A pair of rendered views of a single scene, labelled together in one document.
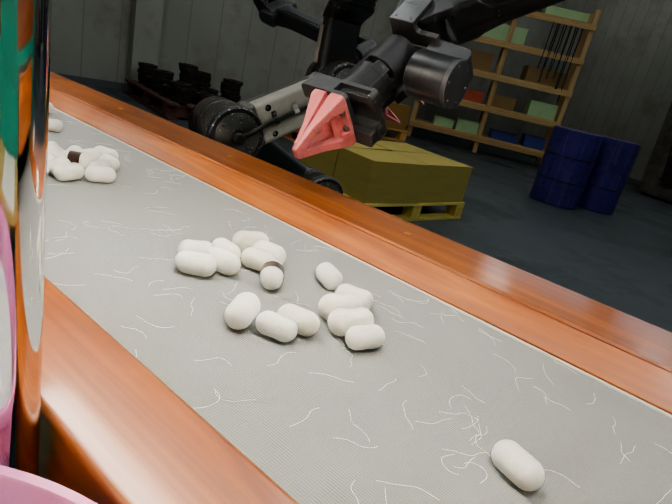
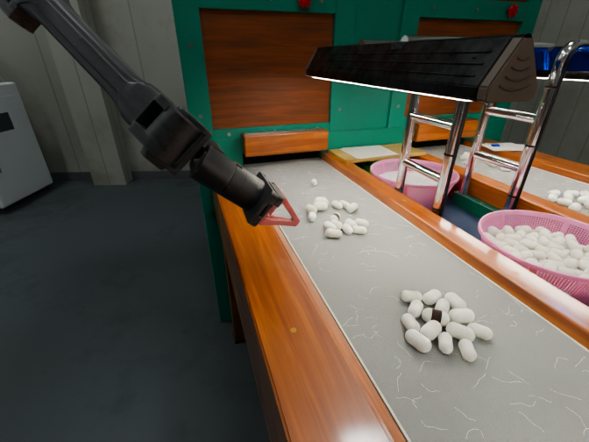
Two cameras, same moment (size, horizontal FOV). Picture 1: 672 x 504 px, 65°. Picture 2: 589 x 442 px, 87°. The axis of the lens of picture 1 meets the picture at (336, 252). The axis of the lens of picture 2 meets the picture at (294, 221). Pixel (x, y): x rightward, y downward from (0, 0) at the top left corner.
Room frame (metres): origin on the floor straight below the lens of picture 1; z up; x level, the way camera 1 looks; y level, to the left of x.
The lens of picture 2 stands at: (1.00, 0.36, 1.09)
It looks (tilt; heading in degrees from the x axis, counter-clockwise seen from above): 28 degrees down; 217
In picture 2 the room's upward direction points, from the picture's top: straight up
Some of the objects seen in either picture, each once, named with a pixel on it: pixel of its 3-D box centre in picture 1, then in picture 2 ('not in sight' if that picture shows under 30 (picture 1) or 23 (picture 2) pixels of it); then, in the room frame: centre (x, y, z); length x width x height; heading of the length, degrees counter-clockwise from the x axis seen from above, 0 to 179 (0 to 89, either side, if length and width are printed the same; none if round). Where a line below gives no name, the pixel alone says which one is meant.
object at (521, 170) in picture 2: not in sight; (526, 137); (-0.05, 0.36, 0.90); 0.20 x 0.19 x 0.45; 55
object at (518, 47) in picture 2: not in sight; (376, 63); (0.34, 0.08, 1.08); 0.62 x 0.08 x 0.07; 55
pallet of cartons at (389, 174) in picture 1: (384, 177); not in sight; (3.80, -0.22, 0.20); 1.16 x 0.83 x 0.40; 129
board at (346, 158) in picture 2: not in sight; (376, 152); (-0.11, -0.08, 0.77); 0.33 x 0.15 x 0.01; 145
